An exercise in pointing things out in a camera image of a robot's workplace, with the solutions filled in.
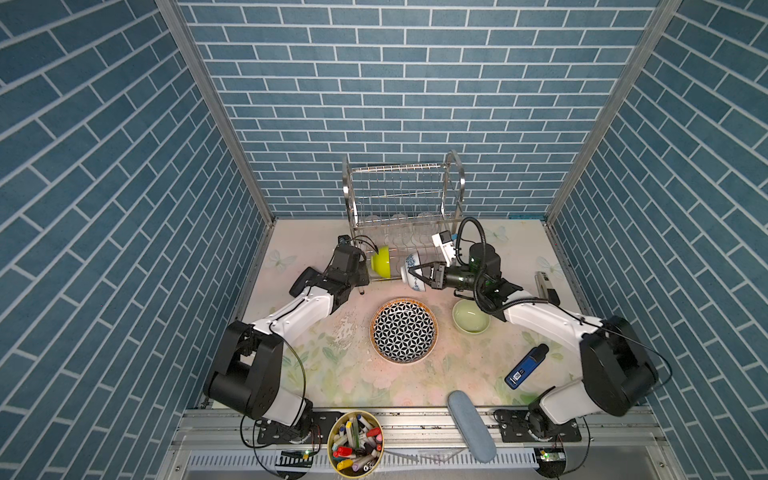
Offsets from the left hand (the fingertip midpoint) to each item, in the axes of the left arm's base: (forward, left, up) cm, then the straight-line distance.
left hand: (360, 266), depth 91 cm
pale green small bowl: (-12, -34, -12) cm, 38 cm away
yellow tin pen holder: (-45, -1, -4) cm, 46 cm away
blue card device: (-28, -46, -8) cm, 55 cm away
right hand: (-9, -14, +11) cm, 20 cm away
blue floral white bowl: (-7, -15, +12) cm, 20 cm away
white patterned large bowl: (-16, -13, -11) cm, 24 cm away
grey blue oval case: (-42, -29, -9) cm, 52 cm away
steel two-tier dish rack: (+37, -14, -9) cm, 40 cm away
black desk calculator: (+4, +19, -11) cm, 22 cm away
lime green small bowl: (+2, -6, 0) cm, 7 cm away
